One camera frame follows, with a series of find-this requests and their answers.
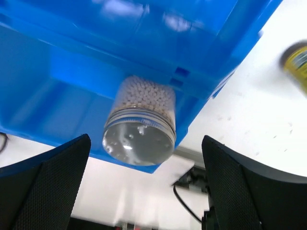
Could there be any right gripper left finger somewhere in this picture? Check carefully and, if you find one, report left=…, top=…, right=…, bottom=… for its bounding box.
left=0, top=134, right=91, bottom=230

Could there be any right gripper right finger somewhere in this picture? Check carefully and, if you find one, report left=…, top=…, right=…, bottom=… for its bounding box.
left=201, top=136, right=307, bottom=230

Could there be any silver-lid bead jar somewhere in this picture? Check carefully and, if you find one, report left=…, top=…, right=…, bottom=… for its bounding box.
left=102, top=75, right=176, bottom=166

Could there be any near blue storage bin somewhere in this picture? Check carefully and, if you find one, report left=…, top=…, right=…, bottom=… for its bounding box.
left=0, top=24, right=209, bottom=164

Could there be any blue storage bin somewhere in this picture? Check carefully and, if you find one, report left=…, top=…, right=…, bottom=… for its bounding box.
left=0, top=0, right=280, bottom=98
left=0, top=24, right=209, bottom=164

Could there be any right yellow-label sauce bottle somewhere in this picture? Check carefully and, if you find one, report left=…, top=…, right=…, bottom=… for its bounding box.
left=279, top=39, right=307, bottom=96

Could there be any middle blue storage bin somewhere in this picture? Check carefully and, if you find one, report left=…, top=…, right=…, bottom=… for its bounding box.
left=0, top=0, right=280, bottom=98

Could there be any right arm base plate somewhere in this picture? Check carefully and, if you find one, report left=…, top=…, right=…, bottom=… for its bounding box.
left=173, top=166, right=210, bottom=223

